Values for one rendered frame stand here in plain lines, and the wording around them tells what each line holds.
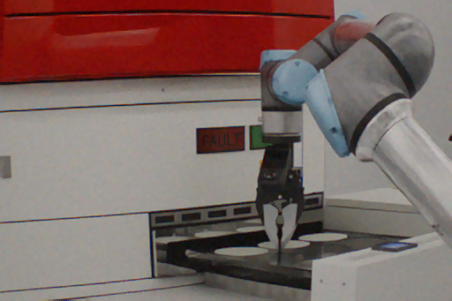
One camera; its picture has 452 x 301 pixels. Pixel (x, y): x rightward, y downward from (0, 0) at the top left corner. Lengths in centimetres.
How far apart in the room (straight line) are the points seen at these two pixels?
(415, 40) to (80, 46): 63
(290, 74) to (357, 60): 38
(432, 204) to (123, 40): 73
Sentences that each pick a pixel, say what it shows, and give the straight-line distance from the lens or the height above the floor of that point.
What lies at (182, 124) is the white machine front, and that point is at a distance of 211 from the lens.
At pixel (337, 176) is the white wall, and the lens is 453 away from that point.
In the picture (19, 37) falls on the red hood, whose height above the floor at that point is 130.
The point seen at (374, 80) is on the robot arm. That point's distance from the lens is 155.
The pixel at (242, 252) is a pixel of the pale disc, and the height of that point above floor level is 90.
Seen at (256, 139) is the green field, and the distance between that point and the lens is 222.
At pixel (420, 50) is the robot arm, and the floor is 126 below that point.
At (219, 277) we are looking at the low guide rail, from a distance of 211.
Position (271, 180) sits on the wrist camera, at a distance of 198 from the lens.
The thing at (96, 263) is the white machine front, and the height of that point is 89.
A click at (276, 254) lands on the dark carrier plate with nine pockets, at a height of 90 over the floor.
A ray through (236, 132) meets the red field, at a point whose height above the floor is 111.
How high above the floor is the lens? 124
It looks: 3 degrees down
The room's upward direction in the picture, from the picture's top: 1 degrees counter-clockwise
